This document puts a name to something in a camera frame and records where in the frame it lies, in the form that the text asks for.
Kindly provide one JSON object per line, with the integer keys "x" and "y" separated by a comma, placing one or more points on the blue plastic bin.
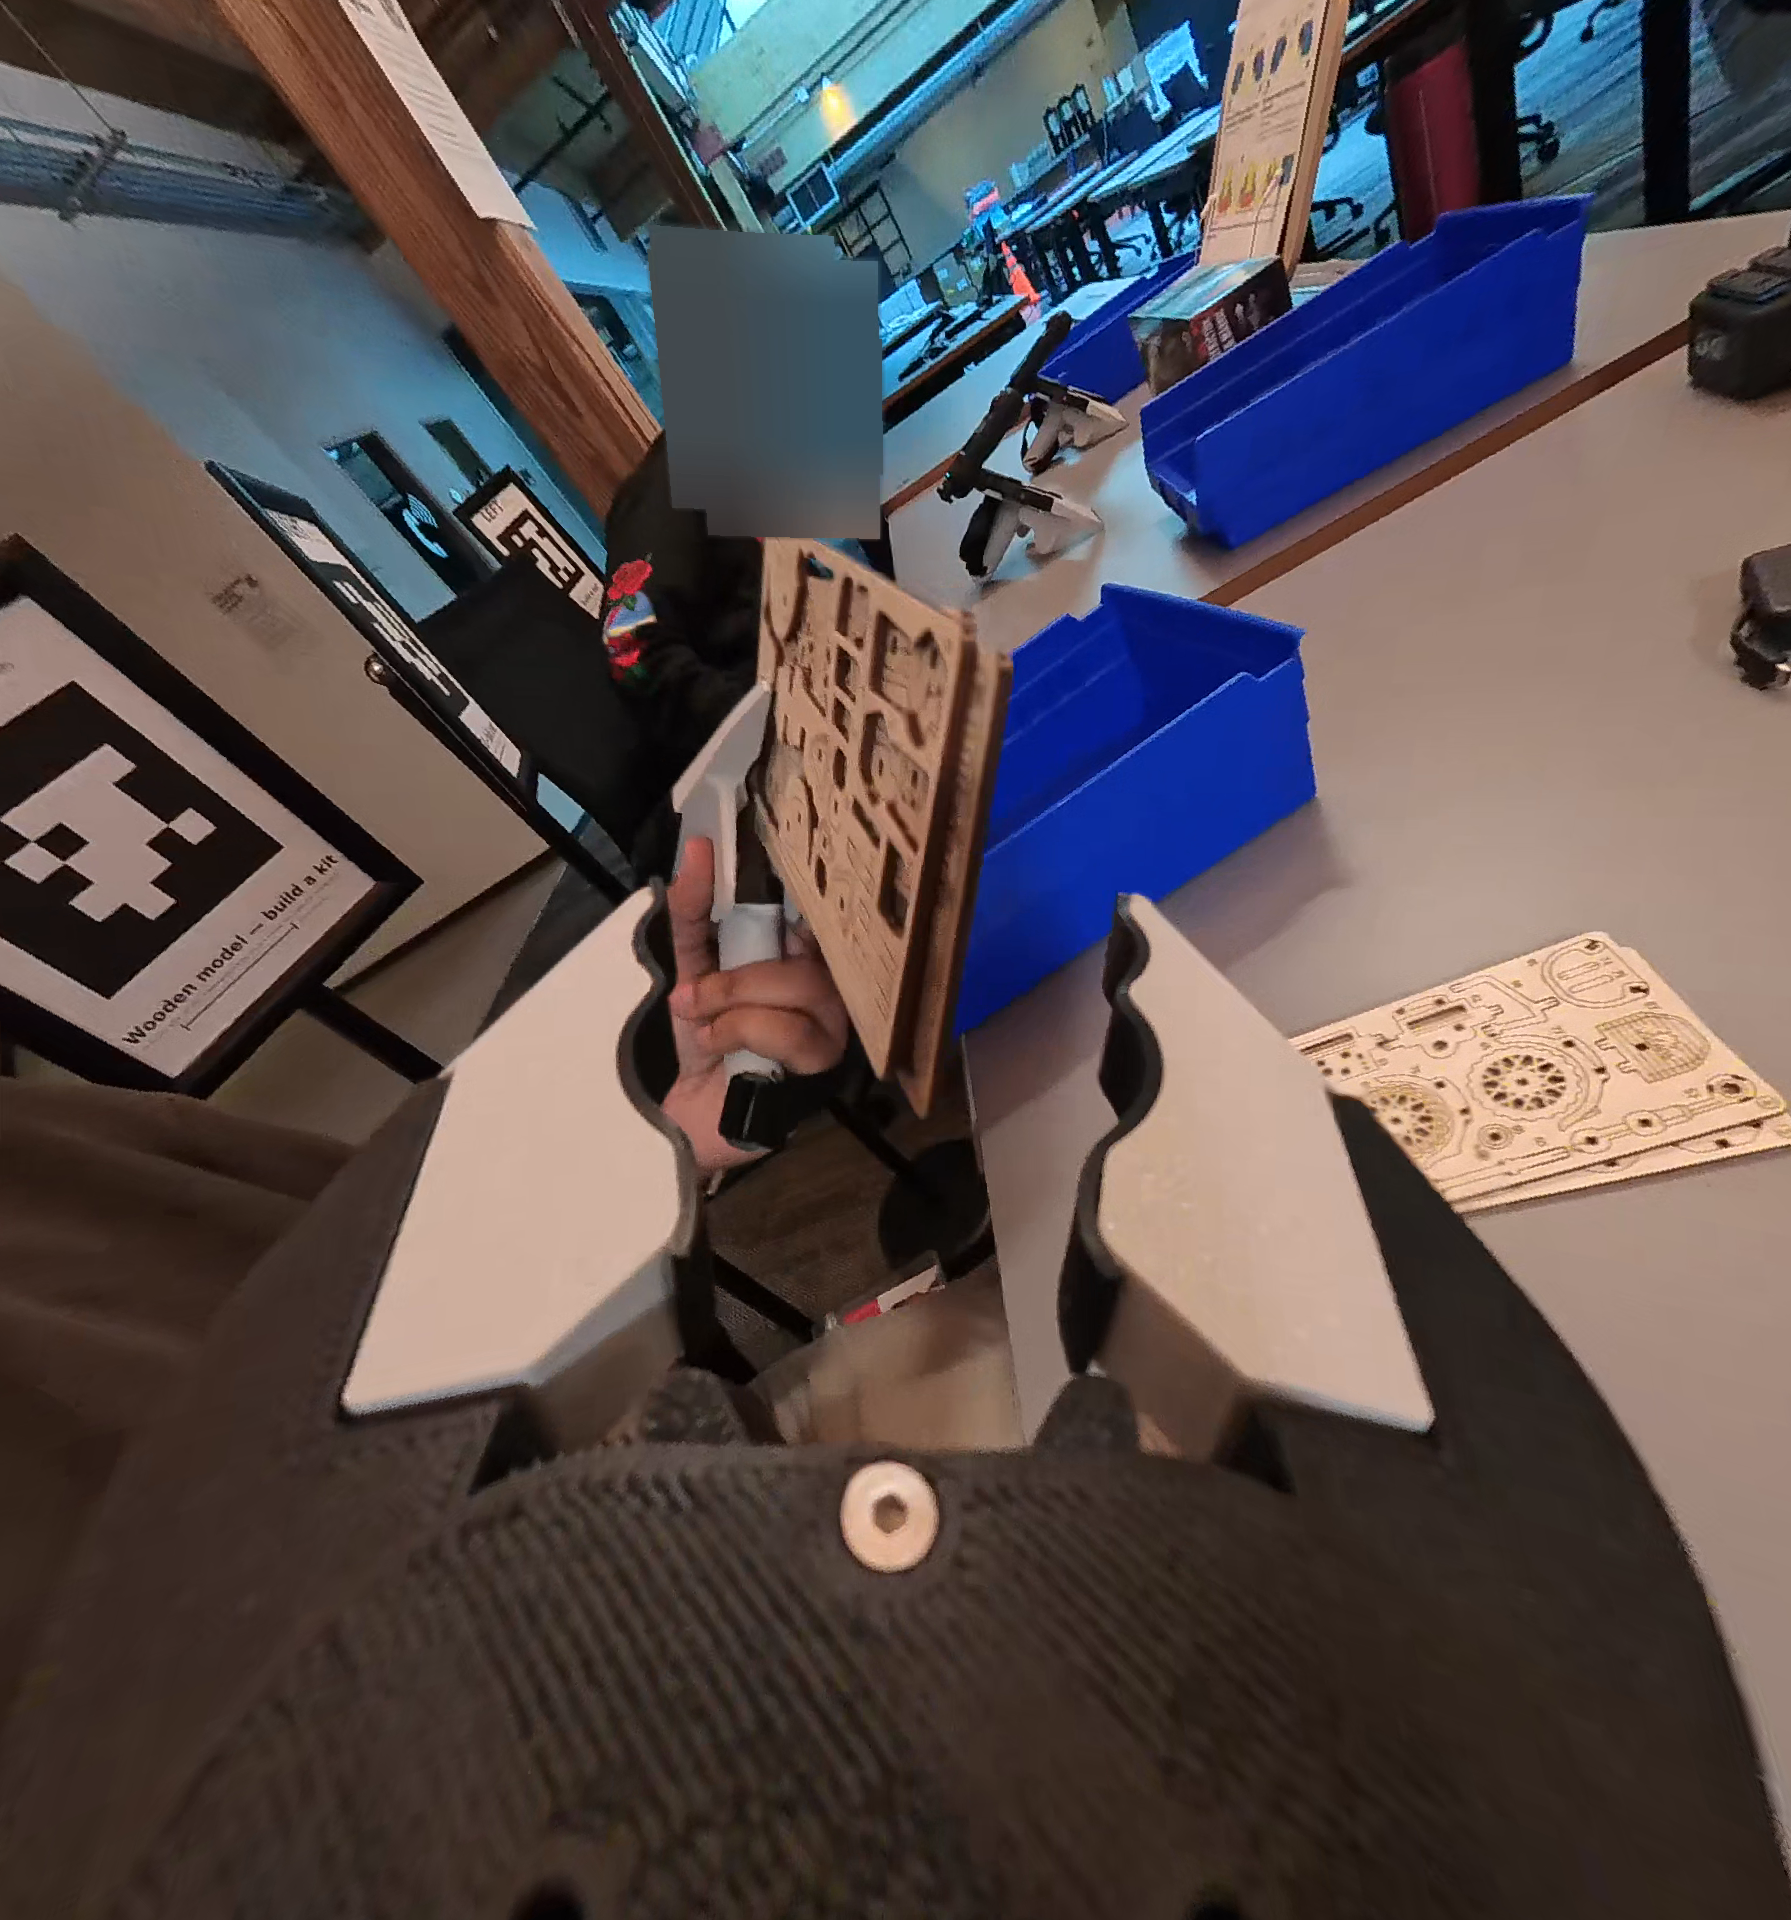
{"x": 1137, "y": 840}
{"x": 1361, "y": 391}
{"x": 1097, "y": 353}

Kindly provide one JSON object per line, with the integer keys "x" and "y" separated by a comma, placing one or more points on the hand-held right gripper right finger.
{"x": 1241, "y": 1231}

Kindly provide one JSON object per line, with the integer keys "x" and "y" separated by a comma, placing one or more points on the red cylinder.
{"x": 1433, "y": 135}

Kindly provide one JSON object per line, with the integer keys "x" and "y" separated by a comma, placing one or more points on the framed marker sign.
{"x": 101, "y": 809}
{"x": 536, "y": 541}
{"x": 370, "y": 615}

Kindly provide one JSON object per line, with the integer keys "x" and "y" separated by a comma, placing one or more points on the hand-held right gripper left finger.
{"x": 536, "y": 1202}

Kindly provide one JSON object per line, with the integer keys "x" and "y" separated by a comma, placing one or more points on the white paper notice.
{"x": 431, "y": 104}

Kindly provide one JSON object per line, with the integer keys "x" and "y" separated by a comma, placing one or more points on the spare hand-held gripper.
{"x": 1016, "y": 512}
{"x": 1010, "y": 413}

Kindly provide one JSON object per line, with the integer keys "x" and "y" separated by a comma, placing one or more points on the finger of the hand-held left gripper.
{"x": 724, "y": 782}

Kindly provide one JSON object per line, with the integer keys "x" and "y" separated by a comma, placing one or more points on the wooden instruction board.
{"x": 1278, "y": 120}

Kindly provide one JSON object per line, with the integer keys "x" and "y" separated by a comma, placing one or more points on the dark printed box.
{"x": 1210, "y": 324}

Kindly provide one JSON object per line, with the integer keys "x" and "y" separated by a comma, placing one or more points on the person's left hand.
{"x": 775, "y": 1012}

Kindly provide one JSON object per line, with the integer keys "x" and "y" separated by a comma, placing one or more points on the wooden puzzle sheet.
{"x": 1586, "y": 1049}
{"x": 963, "y": 900}
{"x": 1661, "y": 1168}
{"x": 866, "y": 840}

